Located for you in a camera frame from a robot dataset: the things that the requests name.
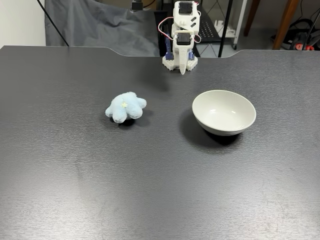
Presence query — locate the skyblue plush doll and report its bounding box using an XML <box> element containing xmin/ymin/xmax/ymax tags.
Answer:
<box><xmin>104</xmin><ymin>91</ymin><xmax>148</xmax><ymax>125</ymax></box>

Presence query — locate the white bowl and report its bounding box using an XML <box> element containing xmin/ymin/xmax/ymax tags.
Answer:
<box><xmin>191</xmin><ymin>90</ymin><xmax>257</xmax><ymax>137</ymax></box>

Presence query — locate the black metal rack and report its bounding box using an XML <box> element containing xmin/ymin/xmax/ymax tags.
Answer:
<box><xmin>153</xmin><ymin>0</ymin><xmax>233</xmax><ymax>59</ymax></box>

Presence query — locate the brown wooden leg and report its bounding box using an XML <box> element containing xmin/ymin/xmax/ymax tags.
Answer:
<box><xmin>243</xmin><ymin>0</ymin><xmax>261</xmax><ymax>37</ymax></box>
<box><xmin>272</xmin><ymin>0</ymin><xmax>300</xmax><ymax>50</ymax></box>

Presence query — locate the black red vacuum cleaner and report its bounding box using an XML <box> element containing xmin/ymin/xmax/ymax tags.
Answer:
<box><xmin>271</xmin><ymin>17</ymin><xmax>320</xmax><ymax>51</ymax></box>

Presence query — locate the black tripod leg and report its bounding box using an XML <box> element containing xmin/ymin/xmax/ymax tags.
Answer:
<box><xmin>36</xmin><ymin>0</ymin><xmax>70</xmax><ymax>47</ymax></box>

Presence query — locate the red white gripper cable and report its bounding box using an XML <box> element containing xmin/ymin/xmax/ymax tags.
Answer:
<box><xmin>157</xmin><ymin>16</ymin><xmax>176</xmax><ymax>42</ymax></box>

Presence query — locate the white cart frame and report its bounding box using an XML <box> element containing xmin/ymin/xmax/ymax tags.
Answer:
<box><xmin>213</xmin><ymin>0</ymin><xmax>249</xmax><ymax>50</ymax></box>

